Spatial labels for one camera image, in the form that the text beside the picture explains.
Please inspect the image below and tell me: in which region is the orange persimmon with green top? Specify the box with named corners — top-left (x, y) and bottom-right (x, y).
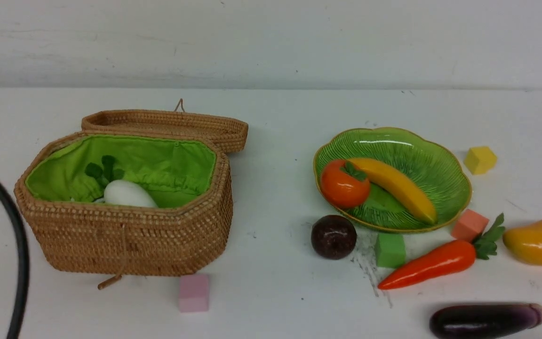
top-left (319, 159), bottom-right (371, 210)

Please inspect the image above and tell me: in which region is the dark purple mangosteen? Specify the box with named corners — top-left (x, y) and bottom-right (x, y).
top-left (311, 215), bottom-right (358, 260)

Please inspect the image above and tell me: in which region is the yellow banana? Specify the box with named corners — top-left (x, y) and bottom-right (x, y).
top-left (348, 157), bottom-right (438, 225)

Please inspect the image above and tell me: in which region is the white radish with leaves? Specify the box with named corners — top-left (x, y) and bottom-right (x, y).
top-left (84, 155), bottom-right (158, 208)

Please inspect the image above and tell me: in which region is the orange plastic carrot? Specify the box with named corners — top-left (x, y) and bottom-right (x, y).
top-left (378, 212), bottom-right (506, 291)

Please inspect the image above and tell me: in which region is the dark purple eggplant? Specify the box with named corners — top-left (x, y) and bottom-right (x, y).
top-left (429, 303), bottom-right (542, 339)

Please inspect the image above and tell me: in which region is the woven wicker basket lid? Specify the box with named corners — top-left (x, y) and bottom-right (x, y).
top-left (81, 99), bottom-right (249, 153)

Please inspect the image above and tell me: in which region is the green foam cube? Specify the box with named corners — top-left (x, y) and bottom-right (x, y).
top-left (374, 233), bottom-right (407, 268)

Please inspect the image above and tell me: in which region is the pink foam cube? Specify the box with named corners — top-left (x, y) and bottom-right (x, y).
top-left (178, 274), bottom-right (209, 313)

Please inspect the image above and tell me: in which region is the green ribbed glass plate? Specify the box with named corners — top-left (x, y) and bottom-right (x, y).
top-left (312, 127), bottom-right (472, 234)

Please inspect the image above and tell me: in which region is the salmon foam cube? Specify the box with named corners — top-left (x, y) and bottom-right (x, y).
top-left (450, 209), bottom-right (490, 242)

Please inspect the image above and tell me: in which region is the yellow foam cube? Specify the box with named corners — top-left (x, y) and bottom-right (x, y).
top-left (464, 146), bottom-right (498, 175)

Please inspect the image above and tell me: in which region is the woven wicker basket green lining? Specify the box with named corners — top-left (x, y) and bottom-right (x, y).
top-left (14, 130), bottom-right (234, 279)

